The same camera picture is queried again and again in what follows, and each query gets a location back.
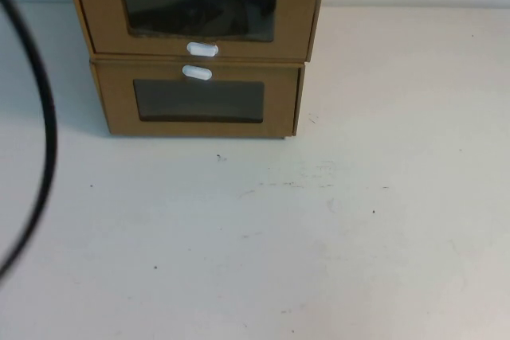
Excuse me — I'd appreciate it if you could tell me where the white plastic drawer handle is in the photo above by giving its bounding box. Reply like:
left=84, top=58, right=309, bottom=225
left=181, top=64, right=214, bottom=81
left=186, top=41, right=220, bottom=57

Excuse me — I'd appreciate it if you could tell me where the thick black hanging cable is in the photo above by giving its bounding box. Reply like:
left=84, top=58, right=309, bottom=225
left=0, top=0, right=60, bottom=279

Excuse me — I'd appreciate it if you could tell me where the cardboard drawer with window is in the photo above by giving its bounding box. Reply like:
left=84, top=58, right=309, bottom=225
left=92, top=62, right=301, bottom=137
left=69, top=0, right=322, bottom=59

